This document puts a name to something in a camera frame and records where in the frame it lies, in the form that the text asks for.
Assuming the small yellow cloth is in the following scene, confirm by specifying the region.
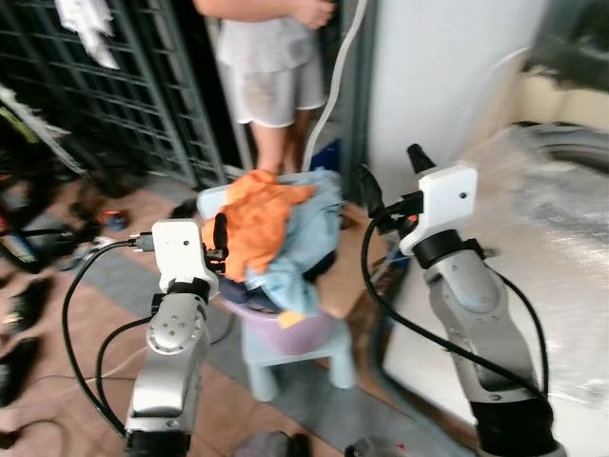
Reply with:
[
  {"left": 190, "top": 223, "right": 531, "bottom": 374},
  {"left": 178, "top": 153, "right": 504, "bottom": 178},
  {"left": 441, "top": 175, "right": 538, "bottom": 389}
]
[{"left": 275, "top": 308, "right": 306, "bottom": 330}]

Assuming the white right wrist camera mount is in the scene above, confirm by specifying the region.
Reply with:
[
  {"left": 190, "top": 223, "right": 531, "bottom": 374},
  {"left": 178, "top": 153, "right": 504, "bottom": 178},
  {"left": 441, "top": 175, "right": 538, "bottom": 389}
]
[{"left": 399, "top": 162, "right": 480, "bottom": 257}]

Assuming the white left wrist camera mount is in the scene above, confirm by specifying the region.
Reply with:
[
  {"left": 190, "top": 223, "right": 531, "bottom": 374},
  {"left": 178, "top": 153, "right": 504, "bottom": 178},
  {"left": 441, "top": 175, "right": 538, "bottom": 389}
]
[{"left": 151, "top": 219, "right": 206, "bottom": 294}]

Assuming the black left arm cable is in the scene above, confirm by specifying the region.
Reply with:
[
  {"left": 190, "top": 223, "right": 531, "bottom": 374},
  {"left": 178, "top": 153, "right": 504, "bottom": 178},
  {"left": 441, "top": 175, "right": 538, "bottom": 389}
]
[{"left": 61, "top": 236, "right": 159, "bottom": 437}]

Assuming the black shoe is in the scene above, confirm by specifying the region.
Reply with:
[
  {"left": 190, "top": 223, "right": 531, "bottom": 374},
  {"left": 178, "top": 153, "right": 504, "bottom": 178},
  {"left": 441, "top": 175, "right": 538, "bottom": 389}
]
[
  {"left": 0, "top": 337, "right": 41, "bottom": 408},
  {"left": 0, "top": 276, "right": 54, "bottom": 336}
]

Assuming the dark metal grille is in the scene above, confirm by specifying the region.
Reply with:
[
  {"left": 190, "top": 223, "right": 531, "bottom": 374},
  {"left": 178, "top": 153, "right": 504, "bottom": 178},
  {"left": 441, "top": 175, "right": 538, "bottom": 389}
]
[{"left": 0, "top": 0, "right": 241, "bottom": 189}]

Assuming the white hose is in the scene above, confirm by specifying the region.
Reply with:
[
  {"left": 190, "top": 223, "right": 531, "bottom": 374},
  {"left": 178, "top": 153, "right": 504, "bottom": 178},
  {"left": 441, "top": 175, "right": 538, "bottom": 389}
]
[{"left": 303, "top": 0, "right": 369, "bottom": 174}]

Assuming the white hanging cloth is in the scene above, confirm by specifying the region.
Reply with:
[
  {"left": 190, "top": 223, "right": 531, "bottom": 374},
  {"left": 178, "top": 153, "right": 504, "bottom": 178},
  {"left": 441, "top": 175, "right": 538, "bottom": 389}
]
[{"left": 54, "top": 0, "right": 121, "bottom": 70}]

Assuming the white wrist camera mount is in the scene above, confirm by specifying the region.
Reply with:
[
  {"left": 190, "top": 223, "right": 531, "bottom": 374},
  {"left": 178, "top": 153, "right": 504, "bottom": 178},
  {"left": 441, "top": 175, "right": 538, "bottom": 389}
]
[
  {"left": 151, "top": 219, "right": 206, "bottom": 294},
  {"left": 399, "top": 162, "right": 480, "bottom": 257}
]

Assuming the plastic-wrapped white washing machine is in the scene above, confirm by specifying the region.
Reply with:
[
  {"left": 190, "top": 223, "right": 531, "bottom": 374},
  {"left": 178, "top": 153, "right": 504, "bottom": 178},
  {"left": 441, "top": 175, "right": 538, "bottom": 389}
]
[{"left": 379, "top": 122, "right": 609, "bottom": 457}]

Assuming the light blue plastic stool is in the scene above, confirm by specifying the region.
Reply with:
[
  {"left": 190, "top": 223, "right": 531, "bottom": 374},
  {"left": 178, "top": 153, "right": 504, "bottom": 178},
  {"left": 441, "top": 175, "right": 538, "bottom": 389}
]
[{"left": 195, "top": 181, "right": 359, "bottom": 403}]

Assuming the light blue denim garment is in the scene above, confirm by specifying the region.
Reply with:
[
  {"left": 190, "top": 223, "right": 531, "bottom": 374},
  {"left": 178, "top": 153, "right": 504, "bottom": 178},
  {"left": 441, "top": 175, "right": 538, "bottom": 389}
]
[{"left": 242, "top": 169, "right": 344, "bottom": 321}]

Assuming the white upright panel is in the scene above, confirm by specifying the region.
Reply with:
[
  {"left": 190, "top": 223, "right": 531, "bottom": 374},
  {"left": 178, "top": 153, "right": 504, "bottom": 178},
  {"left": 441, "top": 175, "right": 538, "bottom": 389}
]
[{"left": 365, "top": 0, "right": 555, "bottom": 193}]

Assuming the orange garment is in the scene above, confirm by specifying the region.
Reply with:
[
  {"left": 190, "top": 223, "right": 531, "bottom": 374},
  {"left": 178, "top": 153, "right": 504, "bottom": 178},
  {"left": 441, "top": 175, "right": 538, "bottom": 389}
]
[{"left": 201, "top": 169, "right": 316, "bottom": 283}]

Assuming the dark blue garment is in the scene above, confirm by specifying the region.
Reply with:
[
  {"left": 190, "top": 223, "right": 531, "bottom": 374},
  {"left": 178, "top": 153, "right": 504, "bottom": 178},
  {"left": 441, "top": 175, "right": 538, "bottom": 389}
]
[{"left": 223, "top": 267, "right": 283, "bottom": 313}]

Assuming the brown cardboard box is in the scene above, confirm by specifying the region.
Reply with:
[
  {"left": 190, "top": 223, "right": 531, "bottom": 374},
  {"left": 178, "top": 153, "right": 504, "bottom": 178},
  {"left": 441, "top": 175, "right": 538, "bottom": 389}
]
[{"left": 324, "top": 204, "right": 389, "bottom": 321}]

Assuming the purple plastic basin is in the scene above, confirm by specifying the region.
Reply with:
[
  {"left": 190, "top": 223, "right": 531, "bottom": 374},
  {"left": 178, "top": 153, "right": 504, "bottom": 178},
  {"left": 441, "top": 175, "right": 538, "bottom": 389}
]
[{"left": 218, "top": 293, "right": 336, "bottom": 359}]

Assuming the person in grey shorts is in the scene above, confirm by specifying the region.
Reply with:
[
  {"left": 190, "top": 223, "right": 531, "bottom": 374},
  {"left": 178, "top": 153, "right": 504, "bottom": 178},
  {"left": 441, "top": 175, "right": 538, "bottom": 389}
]
[{"left": 194, "top": 0, "right": 340, "bottom": 178}]

